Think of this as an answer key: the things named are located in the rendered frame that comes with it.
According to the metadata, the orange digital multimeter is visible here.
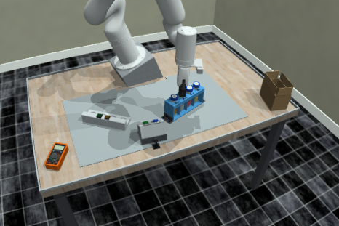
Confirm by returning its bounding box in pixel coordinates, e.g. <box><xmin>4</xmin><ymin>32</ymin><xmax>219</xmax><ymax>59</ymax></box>
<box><xmin>44</xmin><ymin>142</ymin><xmax>68</xmax><ymax>171</ymax></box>

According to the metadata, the small open brown cardboard box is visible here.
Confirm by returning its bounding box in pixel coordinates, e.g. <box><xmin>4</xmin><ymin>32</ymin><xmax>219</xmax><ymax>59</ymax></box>
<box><xmin>259</xmin><ymin>71</ymin><xmax>294</xmax><ymax>111</ymax></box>

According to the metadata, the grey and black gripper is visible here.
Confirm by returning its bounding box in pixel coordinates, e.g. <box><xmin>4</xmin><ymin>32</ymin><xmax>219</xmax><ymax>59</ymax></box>
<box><xmin>176</xmin><ymin>63</ymin><xmax>191</xmax><ymax>97</ymax></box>

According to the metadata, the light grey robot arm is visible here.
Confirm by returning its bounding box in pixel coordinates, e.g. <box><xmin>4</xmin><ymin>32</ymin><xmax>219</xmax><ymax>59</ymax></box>
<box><xmin>84</xmin><ymin>0</ymin><xmax>203</xmax><ymax>74</ymax></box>

